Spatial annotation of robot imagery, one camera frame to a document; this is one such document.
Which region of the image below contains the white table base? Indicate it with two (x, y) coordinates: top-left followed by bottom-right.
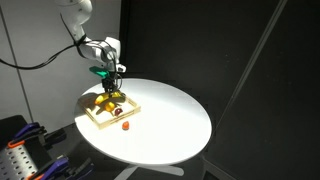
(112, 162), (185, 180)

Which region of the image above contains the wooden slatted tray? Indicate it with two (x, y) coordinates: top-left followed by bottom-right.
(77, 91), (142, 131)

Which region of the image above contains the black cable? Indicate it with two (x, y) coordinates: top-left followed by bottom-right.
(0, 12), (88, 71)

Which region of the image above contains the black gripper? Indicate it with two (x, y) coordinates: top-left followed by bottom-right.
(101, 71), (123, 94)

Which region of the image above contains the yellow banana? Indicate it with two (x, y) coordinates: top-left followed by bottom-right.
(94, 91), (123, 105)

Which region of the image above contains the yellow-orange round fruit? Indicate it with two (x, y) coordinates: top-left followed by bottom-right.
(104, 101), (116, 113)

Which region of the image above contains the purple orange spring clamp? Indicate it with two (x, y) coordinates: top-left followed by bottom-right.
(7, 122), (68, 150)
(30, 155), (95, 180)

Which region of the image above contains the dark red round fruit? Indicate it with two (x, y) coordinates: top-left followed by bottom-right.
(113, 106), (124, 117)

